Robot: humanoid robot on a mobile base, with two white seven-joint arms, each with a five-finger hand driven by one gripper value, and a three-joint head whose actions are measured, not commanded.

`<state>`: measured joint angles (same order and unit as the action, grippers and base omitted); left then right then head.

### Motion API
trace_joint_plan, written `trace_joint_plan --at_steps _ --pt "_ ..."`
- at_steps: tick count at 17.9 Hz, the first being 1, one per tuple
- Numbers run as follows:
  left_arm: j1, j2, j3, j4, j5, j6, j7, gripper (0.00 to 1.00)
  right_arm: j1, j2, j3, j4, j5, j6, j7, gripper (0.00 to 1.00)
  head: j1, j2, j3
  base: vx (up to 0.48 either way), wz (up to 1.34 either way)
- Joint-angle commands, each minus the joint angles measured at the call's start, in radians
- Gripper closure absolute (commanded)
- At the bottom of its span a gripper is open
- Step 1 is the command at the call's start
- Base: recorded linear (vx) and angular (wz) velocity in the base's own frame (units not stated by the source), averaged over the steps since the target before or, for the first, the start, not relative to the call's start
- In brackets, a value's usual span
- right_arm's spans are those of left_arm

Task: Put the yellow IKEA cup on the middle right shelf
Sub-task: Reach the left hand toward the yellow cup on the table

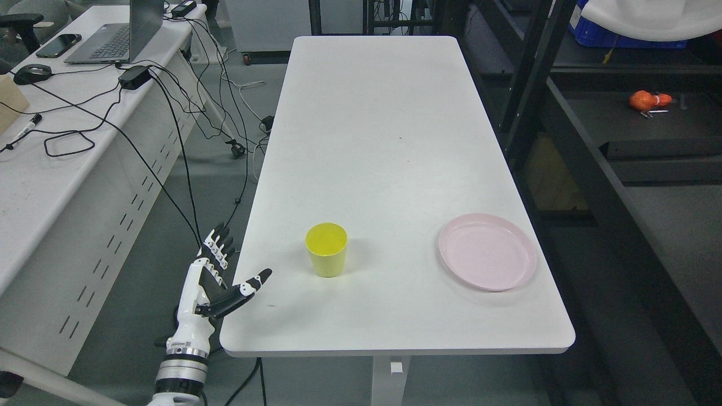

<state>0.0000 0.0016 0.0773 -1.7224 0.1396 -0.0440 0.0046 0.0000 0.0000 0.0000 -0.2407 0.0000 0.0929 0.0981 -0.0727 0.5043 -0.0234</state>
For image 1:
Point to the blue plastic crate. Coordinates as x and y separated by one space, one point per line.
591 35

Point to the grey laptop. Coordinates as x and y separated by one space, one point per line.
122 42

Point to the wooden block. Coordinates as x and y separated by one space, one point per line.
13 102

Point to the white side desk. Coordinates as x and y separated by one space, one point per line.
76 192

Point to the black computer mouse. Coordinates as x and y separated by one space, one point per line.
32 73

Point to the black marker pen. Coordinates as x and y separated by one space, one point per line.
30 126

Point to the white standing desk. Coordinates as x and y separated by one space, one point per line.
387 137

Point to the black power adapter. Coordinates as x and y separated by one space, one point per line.
134 77

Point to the orange toy object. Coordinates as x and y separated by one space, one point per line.
643 100

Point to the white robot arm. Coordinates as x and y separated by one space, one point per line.
181 377

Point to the black smartphone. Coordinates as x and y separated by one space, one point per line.
58 46

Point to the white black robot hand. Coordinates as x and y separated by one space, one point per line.
206 298

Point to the pink plastic plate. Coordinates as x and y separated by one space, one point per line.
487 252

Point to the dark metal shelf rack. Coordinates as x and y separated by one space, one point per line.
626 203

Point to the yellow plastic cup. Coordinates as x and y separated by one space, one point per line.
326 244

